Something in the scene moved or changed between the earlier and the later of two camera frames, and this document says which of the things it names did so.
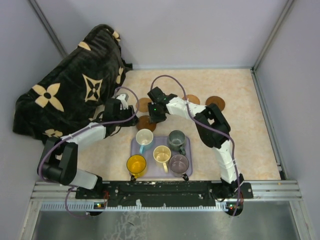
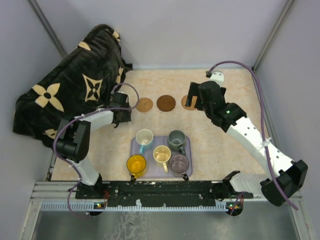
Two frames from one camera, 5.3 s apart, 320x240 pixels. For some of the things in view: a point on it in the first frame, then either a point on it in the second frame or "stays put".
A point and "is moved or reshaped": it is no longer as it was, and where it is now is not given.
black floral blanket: x=74 y=93 stays put
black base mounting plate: x=162 y=193 stays put
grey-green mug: x=176 y=141 stays put
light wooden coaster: x=142 y=104 stays put
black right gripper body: x=155 y=115 → x=204 y=105
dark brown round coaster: x=144 y=122 is moved or reshaped
